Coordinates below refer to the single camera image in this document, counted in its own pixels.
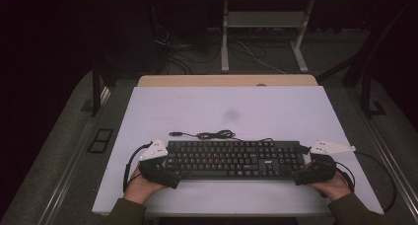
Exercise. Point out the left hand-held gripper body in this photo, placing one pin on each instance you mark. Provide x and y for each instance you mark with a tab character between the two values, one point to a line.
154	151

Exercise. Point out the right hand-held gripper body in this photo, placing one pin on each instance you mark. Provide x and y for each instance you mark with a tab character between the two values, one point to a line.
323	165

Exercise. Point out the black computer keyboard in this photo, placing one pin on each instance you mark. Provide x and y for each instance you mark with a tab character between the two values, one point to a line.
230	159

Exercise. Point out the person's right hand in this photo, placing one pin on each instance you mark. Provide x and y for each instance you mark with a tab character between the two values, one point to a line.
333	190

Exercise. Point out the person's left hand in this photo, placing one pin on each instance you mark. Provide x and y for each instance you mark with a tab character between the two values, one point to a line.
141	190

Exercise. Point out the black metal stand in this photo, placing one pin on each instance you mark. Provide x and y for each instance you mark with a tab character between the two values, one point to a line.
96	93
366	93

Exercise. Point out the white board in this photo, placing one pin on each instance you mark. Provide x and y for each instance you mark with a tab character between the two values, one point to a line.
230	106

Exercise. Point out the wooden table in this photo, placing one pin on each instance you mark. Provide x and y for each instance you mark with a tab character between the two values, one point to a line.
213	80

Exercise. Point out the white metal desk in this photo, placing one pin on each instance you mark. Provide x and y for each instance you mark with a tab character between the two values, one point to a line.
263	19

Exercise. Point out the black floor socket frame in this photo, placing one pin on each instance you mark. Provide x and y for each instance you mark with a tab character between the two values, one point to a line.
98	147

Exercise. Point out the aluminium rail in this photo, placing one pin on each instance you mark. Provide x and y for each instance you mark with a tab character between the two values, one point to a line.
387	152
69	159

